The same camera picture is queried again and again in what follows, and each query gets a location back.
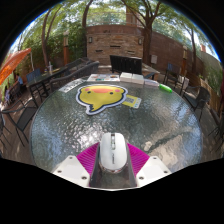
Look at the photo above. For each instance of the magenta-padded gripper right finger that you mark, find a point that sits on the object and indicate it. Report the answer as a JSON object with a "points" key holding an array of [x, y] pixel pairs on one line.
{"points": [[151, 168]]}

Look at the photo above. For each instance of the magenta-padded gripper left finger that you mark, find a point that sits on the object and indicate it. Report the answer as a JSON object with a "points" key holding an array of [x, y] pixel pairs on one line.
{"points": [[71, 168]]}

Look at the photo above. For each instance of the white computer mouse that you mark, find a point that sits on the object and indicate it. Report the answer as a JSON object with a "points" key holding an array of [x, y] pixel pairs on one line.
{"points": [[113, 153]]}

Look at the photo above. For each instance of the yellow duck mouse pad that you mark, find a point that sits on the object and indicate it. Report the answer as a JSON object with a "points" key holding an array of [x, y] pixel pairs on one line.
{"points": [[100, 96]]}

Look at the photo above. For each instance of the black metal mesh chair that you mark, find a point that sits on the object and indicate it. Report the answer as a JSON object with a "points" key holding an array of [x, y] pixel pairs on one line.
{"points": [[173, 75], [199, 98], [23, 120]]}

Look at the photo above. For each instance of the yellow card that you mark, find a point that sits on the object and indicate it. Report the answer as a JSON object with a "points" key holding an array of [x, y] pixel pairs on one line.
{"points": [[132, 101]]}

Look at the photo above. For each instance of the green plastic tube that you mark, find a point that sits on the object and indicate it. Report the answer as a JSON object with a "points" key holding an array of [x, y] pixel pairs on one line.
{"points": [[165, 88]]}

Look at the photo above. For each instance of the white license plate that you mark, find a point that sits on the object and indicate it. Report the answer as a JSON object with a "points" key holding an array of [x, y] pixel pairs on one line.
{"points": [[71, 85]]}

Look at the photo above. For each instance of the open white book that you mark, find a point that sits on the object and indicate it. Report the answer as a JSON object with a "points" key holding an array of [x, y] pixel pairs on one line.
{"points": [[131, 78]]}

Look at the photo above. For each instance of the round dark glass side table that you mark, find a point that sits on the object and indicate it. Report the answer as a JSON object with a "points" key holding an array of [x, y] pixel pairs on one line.
{"points": [[43, 78]]}

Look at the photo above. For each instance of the dark wicker armchair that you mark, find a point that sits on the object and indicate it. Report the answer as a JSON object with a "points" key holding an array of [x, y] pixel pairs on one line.
{"points": [[80, 73], [77, 62]]}

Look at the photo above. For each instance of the person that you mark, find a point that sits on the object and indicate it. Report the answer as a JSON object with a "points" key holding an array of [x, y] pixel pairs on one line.
{"points": [[20, 80], [7, 95]]}

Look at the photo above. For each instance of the blue patio chair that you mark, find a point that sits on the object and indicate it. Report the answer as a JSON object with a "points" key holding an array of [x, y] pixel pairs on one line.
{"points": [[32, 76]]}

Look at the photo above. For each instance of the clear drink cup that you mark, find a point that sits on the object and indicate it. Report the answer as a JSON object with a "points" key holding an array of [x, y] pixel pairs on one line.
{"points": [[50, 68]]}

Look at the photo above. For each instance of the black slatted bench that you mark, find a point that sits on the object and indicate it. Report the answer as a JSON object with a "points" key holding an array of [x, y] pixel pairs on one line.
{"points": [[126, 64]]}

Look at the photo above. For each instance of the orange patio umbrella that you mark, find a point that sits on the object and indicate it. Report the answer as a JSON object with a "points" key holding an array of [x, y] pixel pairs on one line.
{"points": [[13, 63]]}

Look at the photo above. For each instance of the white wall box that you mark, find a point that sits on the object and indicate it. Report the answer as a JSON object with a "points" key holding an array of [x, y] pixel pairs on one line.
{"points": [[154, 59]]}

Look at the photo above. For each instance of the wooden lamp post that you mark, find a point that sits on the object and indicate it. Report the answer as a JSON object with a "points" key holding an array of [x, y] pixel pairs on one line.
{"points": [[66, 46], [185, 60]]}

